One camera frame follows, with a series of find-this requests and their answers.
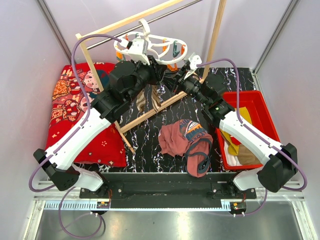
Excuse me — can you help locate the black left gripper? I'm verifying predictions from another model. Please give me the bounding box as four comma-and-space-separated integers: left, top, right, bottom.
126, 55, 168, 103

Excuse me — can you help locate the white plastic clip hanger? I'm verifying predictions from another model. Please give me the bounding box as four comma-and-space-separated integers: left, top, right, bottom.
113, 18, 188, 65

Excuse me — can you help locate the brown striped sock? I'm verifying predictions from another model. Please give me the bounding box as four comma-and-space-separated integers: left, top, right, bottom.
136, 89, 146, 113
151, 85, 161, 113

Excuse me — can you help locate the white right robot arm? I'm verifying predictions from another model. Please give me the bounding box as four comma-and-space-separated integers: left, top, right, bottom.
162, 70, 298, 199

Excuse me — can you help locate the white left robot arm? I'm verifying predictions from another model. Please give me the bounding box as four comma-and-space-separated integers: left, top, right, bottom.
33, 55, 167, 198

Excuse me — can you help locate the maroon printed shirt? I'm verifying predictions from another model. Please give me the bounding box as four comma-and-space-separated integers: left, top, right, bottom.
158, 119, 213, 178

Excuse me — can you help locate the metal hanging rod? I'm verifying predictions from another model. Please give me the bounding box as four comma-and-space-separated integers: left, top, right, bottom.
88, 0, 205, 49

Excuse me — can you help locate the yellow sock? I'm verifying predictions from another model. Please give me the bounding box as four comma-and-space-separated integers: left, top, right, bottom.
220, 107, 252, 156

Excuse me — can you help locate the red plastic bin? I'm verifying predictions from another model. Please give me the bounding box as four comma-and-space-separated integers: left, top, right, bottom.
215, 90, 280, 171

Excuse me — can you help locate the red patterned pillow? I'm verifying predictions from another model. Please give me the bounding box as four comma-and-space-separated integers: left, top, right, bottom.
46, 62, 127, 168

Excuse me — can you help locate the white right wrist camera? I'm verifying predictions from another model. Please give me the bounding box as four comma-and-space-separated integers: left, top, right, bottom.
186, 52, 202, 77

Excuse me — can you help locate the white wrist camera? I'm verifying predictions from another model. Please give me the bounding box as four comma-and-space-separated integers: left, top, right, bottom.
186, 52, 202, 77
127, 38, 150, 65

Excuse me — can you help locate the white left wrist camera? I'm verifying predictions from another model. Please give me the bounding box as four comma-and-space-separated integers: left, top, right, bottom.
127, 38, 150, 65

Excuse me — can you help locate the wooden drying rack frame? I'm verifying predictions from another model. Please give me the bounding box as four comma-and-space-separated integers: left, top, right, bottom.
74, 0, 227, 154

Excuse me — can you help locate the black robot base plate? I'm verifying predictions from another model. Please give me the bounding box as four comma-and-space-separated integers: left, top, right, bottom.
79, 172, 257, 210

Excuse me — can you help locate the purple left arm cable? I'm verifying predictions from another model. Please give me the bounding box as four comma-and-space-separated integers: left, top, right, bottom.
29, 34, 130, 238

